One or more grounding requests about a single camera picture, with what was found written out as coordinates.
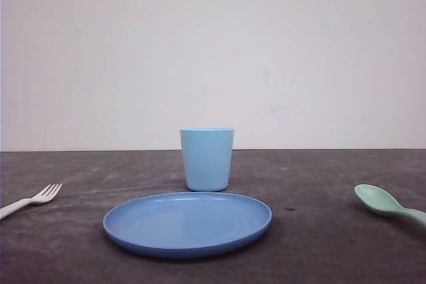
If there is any light blue plastic cup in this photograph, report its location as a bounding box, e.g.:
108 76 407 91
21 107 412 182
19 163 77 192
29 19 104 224
180 127 234 192

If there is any blue plastic plate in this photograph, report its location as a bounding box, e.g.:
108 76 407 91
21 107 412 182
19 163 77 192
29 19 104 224
103 192 272 259

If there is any white plastic fork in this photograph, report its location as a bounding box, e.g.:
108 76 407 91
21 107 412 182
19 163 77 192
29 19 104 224
1 184 62 219

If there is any mint green plastic spoon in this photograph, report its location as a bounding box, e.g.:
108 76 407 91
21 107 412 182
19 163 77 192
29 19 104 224
354 184 425 226

